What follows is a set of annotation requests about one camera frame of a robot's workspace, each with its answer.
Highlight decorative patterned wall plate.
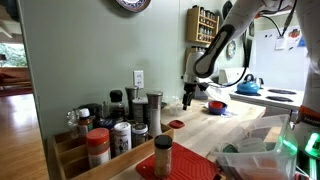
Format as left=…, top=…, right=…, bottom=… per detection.
left=115, top=0, right=152, bottom=14

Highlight blue-lid jar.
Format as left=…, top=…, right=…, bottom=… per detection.
left=98, top=119, right=116, bottom=131

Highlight white-cap brown spice bottle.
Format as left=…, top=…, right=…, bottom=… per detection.
left=77, top=108, right=94, bottom=138

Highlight small clear plastic lunch box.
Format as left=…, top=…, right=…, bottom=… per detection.
left=167, top=95, right=185, bottom=117

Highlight brown wooden bench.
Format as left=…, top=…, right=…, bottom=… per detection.
left=0, top=67, right=32, bottom=90

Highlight black stove burner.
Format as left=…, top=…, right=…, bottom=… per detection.
left=267, top=88, right=298, bottom=95
left=265, top=95, right=294, bottom=103

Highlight black jar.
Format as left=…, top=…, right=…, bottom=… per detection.
left=78, top=103, right=104, bottom=129

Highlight orange plastic cup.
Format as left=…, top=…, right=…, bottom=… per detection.
left=209, top=101, right=224, bottom=109

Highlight white paper note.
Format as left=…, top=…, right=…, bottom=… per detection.
left=274, top=35, right=288, bottom=51

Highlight wooden spice tray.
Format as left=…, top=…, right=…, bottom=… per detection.
left=53, top=123, right=175, bottom=180

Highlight white electric stove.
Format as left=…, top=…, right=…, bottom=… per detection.
left=218, top=67, right=305, bottom=116

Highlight dark steel grinder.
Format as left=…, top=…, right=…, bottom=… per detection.
left=124, top=86, right=139, bottom=121

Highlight black-lid tan spice jar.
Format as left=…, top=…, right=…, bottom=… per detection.
left=153, top=134, right=174, bottom=179

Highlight white spice shaker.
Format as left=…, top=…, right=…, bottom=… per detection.
left=113, top=121, right=133, bottom=157

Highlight orange-lid spice jar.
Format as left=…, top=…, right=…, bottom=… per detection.
left=85, top=127, right=112, bottom=170

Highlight white wall outlet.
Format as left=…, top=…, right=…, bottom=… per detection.
left=133, top=70, right=145, bottom=90

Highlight red silicone mat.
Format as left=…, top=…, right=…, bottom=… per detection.
left=135, top=142, right=222, bottom=180

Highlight white paper bag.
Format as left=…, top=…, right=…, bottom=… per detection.
left=204, top=81, right=231, bottom=103

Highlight clear glass bottle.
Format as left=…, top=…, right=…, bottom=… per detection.
left=65, top=109, right=80, bottom=139

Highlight dark hanging wall object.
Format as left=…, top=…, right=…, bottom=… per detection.
left=222, top=0, right=233, bottom=19

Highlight black-cap glass bottle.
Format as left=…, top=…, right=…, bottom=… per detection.
left=109, top=89, right=126, bottom=123

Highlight round wall clock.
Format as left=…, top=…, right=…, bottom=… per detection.
left=226, top=40, right=237, bottom=60

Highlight clear plastic tub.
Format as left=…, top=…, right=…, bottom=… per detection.
left=237, top=137, right=268, bottom=154

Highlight dark-lid glass spice jar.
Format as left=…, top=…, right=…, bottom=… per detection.
left=131, top=123, right=149, bottom=149

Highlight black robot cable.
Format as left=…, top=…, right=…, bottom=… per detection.
left=204, top=0, right=298, bottom=89

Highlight blue paper sheet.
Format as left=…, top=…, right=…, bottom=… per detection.
left=297, top=35, right=307, bottom=48

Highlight blue kettle black handle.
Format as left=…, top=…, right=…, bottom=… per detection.
left=236, top=73, right=265, bottom=96

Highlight green lid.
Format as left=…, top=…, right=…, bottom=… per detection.
left=222, top=143, right=239, bottom=154

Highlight white refrigerator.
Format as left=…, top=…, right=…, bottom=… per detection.
left=249, top=24, right=311, bottom=92

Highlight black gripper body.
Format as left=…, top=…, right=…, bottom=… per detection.
left=182, top=81, right=199, bottom=100

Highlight large clear plastic bin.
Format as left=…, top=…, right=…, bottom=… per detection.
left=211, top=114, right=299, bottom=180

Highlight tall steel pepper grinder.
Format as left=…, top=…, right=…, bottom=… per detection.
left=146, top=91, right=164, bottom=138

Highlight grey-blue box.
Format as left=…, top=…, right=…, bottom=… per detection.
left=194, top=89, right=209, bottom=100

